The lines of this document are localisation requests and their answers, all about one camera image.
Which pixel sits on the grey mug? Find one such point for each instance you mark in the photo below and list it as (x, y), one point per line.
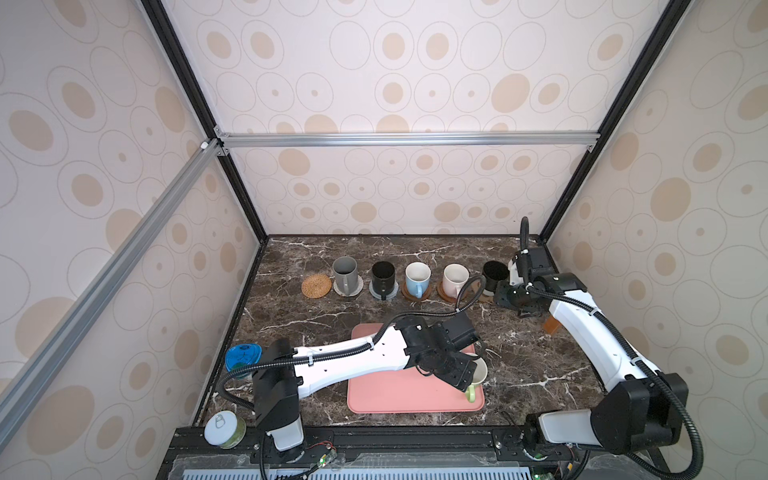
(345, 271)

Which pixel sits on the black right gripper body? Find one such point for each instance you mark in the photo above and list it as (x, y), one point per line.
(514, 297)

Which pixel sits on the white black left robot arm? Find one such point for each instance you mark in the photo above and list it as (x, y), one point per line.
(272, 388)

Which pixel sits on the brown paw shaped coaster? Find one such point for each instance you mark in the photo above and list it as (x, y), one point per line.
(486, 296)

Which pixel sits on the white pink mug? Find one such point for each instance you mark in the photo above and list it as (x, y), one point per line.
(455, 276)

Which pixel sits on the woven tan round coaster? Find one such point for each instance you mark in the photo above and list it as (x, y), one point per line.
(316, 286)

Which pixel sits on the pink rectangular tray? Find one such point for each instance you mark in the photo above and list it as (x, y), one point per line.
(403, 391)

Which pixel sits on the blue mug white inside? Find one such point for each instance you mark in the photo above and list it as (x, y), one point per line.
(418, 276)

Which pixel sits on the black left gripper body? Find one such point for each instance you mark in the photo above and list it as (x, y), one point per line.
(450, 367)

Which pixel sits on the horizontal aluminium bar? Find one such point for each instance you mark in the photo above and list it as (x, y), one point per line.
(408, 139)

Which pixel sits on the diagonal aluminium bar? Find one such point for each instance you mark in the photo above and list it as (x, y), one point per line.
(38, 373)

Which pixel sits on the light grey woven coaster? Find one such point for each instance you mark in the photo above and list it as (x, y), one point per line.
(357, 291)

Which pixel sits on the brown wooden coaster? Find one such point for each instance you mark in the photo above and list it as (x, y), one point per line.
(447, 298)
(408, 296)

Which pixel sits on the light green mug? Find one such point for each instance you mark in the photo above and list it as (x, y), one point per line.
(478, 377)

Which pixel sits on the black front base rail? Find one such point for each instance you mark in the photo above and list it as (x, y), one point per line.
(401, 452)

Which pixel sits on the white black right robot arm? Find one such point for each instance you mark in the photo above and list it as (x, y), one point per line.
(643, 408)

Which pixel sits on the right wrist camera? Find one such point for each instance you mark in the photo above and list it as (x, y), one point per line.
(529, 264)

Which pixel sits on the blue grey round coaster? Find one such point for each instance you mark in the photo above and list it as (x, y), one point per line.
(384, 297)

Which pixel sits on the small amber bottle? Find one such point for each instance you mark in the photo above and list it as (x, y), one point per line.
(551, 325)

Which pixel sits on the black mug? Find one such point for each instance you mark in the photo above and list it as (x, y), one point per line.
(494, 272)
(383, 276)

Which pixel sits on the blue round tin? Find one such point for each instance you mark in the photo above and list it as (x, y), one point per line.
(242, 355)

